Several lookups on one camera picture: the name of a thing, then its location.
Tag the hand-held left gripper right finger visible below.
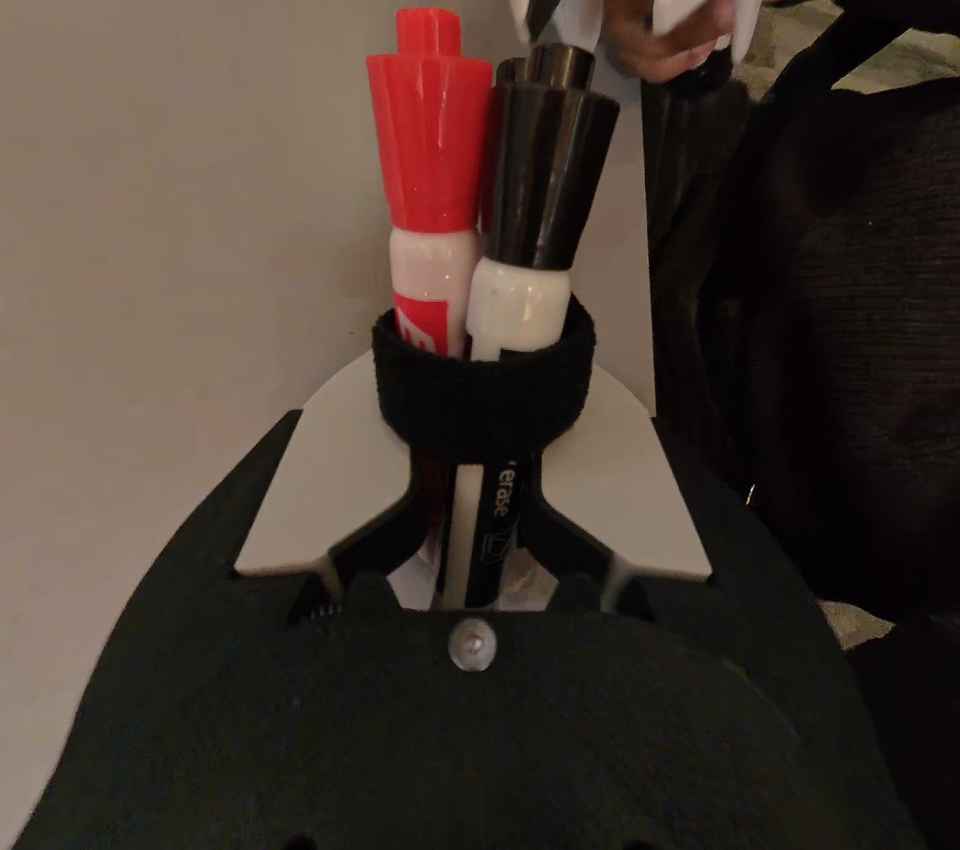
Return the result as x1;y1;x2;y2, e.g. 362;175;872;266
525;366;714;611

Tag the black hook-and-loop strap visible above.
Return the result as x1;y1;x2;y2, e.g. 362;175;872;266
371;295;599;458

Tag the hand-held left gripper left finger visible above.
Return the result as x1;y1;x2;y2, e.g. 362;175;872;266
234;355;421;599

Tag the red dry-erase marker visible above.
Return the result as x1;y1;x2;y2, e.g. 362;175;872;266
366;7;495;558

